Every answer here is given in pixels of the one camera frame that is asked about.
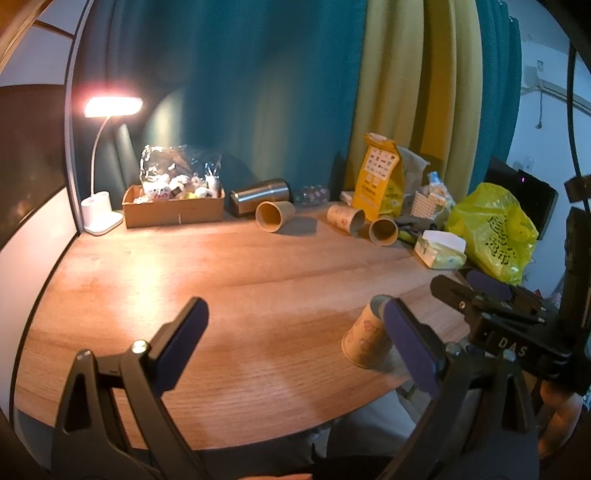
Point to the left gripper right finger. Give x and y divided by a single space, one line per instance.
480 423

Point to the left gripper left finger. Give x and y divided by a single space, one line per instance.
90 441

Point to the patterned paper cup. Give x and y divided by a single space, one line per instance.
367 343

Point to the brown paper cup right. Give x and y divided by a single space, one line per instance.
383 231

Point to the printed paper cup lying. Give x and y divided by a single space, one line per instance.
346 218

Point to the plain brown paper cup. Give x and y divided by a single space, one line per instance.
272 216

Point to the right hand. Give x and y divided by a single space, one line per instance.
566 409

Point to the yellow plastic bag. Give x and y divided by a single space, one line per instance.
500 237

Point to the tissue pack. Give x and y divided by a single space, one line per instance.
441 250

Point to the black monitor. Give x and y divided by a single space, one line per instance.
536 197

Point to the grey knit glove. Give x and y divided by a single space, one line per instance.
411 227

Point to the white perforated basket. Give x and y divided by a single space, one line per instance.
429 206

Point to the yellow paper delivery bag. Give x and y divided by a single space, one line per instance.
380 186

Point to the cardboard box of snacks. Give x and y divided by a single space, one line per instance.
169 212

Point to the clear plastic bottle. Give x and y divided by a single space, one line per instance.
309 196

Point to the stainless steel tumbler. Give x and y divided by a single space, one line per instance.
244 201

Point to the crinkled plastic snack bag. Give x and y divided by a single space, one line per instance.
179 173

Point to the yellow green curtain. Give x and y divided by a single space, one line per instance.
421 85

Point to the teal curtain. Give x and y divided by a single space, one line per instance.
269 84

